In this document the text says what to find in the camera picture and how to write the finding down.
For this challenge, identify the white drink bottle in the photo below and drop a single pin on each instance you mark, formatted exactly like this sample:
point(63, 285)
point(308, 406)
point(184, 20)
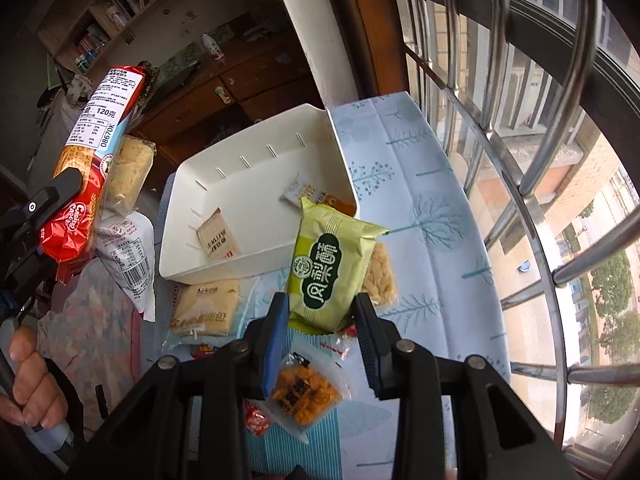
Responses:
point(212, 47)

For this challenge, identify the patterned cloth bag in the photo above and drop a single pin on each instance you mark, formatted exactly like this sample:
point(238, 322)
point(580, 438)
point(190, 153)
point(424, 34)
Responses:
point(77, 89)

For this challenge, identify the white drawer safety lock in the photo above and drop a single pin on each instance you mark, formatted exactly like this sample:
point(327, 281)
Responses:
point(222, 94)

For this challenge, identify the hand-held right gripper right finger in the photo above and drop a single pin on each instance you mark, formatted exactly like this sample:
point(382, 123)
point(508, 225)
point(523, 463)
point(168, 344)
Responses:
point(371, 355)

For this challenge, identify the red cracker packet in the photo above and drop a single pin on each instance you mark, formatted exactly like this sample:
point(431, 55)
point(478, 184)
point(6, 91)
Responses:
point(85, 160)

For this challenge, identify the person's left hand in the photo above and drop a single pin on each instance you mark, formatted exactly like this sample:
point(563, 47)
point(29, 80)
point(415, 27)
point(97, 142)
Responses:
point(35, 385)

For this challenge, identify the orange small packet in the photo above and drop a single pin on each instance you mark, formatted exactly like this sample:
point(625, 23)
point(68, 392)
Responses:
point(340, 205)

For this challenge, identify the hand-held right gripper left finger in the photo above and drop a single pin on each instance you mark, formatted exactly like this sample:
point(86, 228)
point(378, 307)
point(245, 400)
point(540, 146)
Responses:
point(275, 350)

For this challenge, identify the white plastic bin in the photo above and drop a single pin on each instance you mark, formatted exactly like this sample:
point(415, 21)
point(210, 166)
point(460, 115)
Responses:
point(240, 195)

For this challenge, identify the small red packet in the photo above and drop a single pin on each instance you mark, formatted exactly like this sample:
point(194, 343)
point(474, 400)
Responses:
point(205, 351)

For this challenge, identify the green snack packet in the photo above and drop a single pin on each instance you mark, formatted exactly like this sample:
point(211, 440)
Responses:
point(325, 270)

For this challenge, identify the metal window guard bars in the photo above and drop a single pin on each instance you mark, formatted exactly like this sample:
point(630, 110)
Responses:
point(532, 182)

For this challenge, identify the wooden window frame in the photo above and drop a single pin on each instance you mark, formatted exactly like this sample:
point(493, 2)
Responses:
point(375, 25)

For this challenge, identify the wooden bookshelf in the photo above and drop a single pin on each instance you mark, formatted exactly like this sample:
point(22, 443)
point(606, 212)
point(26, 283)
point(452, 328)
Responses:
point(85, 5)

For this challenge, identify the white small sachet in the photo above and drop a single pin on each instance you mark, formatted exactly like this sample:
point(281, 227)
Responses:
point(302, 191)

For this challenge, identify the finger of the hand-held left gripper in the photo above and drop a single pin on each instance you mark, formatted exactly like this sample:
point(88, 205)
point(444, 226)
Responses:
point(45, 200)

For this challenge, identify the clear bread packet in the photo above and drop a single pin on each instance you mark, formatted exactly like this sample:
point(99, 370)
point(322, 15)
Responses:
point(205, 307)

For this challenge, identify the white barcode snack packet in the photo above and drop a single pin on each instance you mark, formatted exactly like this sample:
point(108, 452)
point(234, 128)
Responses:
point(127, 255)

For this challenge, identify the clear orange puff snack packet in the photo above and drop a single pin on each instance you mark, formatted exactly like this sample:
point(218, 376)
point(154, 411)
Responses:
point(305, 390)

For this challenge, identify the floral blanket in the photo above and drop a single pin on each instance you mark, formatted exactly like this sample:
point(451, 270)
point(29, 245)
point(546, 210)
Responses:
point(95, 340)

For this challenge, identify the small puffed rice cake packet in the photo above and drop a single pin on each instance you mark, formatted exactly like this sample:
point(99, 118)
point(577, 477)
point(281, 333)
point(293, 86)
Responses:
point(131, 170)

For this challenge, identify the dark laptop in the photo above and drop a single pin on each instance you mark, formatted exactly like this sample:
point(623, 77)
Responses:
point(172, 85)

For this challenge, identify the beige small sachet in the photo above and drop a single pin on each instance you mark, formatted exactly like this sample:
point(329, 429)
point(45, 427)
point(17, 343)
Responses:
point(218, 237)

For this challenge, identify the red candy wrapper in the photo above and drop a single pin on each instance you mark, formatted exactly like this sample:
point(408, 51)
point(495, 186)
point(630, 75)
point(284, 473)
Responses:
point(256, 417)

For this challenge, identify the red white snack packet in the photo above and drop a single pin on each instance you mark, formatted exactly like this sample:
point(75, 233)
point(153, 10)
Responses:
point(340, 342)

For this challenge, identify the large puffed rice cake packet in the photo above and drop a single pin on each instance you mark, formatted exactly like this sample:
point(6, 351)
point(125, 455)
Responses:
point(382, 275)

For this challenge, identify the wooden desk with drawers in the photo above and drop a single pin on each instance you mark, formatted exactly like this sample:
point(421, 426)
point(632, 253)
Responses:
point(250, 80)

